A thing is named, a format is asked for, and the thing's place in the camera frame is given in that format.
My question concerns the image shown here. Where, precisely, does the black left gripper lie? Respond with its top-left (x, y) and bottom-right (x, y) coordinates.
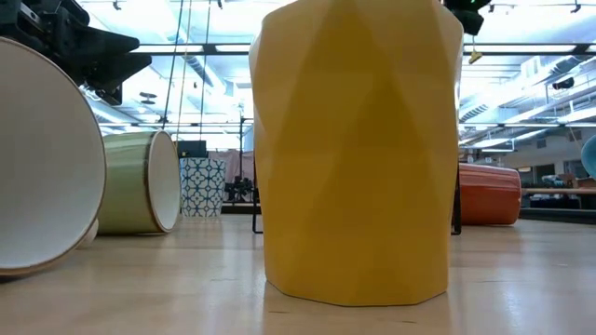
top-left (0, 0), bottom-right (154, 106)

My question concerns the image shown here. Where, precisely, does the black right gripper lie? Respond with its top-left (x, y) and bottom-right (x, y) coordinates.
top-left (444, 0), bottom-right (494, 37)

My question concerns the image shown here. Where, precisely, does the teal striped mug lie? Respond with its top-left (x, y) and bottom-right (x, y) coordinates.
top-left (0, 35), bottom-right (108, 279)

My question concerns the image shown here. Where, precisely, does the light green striped mug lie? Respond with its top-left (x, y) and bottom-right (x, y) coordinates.
top-left (96, 129), bottom-right (183, 235)

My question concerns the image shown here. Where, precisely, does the white blue patterned mug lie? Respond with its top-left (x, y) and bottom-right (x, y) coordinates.
top-left (179, 156), bottom-right (227, 219)

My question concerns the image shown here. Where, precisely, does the red orange striped mug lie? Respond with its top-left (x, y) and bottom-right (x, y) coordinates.
top-left (458, 162), bottom-right (522, 227)

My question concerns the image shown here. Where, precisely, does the orange yellow faceted mug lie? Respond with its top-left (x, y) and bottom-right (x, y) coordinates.
top-left (248, 0), bottom-right (466, 308)

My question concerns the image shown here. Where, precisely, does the black overhead light bar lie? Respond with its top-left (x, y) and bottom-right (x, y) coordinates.
top-left (129, 42), bottom-right (596, 56)

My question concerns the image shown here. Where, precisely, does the black monitor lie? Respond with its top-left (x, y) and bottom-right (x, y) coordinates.
top-left (176, 139), bottom-right (209, 159)

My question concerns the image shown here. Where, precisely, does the pink background cloth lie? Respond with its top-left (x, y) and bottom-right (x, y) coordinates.
top-left (225, 151), bottom-right (255, 185)

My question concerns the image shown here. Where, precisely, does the black background equipment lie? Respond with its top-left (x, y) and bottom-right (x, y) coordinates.
top-left (224, 176), bottom-right (255, 204)

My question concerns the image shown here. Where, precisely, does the wooden background table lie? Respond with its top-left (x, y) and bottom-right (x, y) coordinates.
top-left (521, 187), bottom-right (596, 196)

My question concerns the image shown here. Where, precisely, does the yellow hanging cord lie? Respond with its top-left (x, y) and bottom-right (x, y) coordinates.
top-left (467, 34), bottom-right (484, 65)

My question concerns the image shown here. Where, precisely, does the thin black hanging cable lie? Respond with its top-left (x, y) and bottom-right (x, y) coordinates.
top-left (198, 0), bottom-right (211, 141)

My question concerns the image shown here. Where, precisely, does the black wire rack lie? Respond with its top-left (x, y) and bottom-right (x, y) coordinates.
top-left (251, 157), bottom-right (463, 236)

